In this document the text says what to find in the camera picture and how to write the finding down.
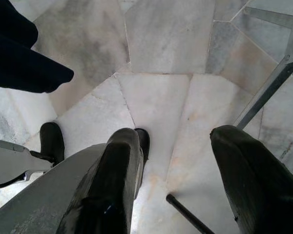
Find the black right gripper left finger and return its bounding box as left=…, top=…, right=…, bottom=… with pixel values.
left=57, top=127, right=143, bottom=234

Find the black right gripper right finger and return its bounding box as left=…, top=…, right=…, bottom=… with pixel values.
left=210, top=124, right=293, bottom=234

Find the navy polo shirt orange collar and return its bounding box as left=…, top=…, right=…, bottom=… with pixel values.
left=0, top=0, right=75, bottom=94

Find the black metal rod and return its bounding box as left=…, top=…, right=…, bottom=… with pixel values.
left=166, top=194, right=217, bottom=234

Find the silver robot left leg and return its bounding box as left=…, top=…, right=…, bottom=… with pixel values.
left=0, top=121, right=65, bottom=188

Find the silver metal clothes rack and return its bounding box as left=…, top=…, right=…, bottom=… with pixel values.
left=234, top=6, right=293, bottom=129

